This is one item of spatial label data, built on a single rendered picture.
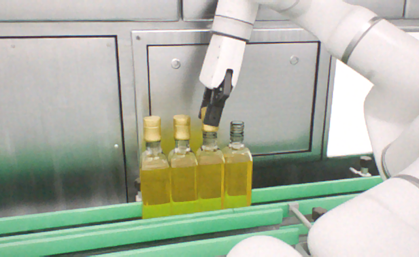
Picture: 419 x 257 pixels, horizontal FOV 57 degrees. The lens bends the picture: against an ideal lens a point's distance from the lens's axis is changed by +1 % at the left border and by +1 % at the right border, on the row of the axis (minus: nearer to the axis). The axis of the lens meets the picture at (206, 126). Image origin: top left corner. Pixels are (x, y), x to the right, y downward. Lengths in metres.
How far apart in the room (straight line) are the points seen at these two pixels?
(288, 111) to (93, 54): 0.47
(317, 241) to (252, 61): 0.54
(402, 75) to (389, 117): 0.08
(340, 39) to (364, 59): 0.05
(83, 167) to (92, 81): 0.21
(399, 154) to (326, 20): 0.28
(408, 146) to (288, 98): 0.44
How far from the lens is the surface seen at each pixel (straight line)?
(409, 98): 0.62
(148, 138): 0.74
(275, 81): 0.93
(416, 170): 0.51
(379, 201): 0.46
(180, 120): 0.73
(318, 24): 0.74
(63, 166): 0.95
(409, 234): 0.41
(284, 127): 0.97
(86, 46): 0.87
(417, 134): 0.55
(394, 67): 0.60
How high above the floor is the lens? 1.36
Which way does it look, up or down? 17 degrees down
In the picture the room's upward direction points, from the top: straight up
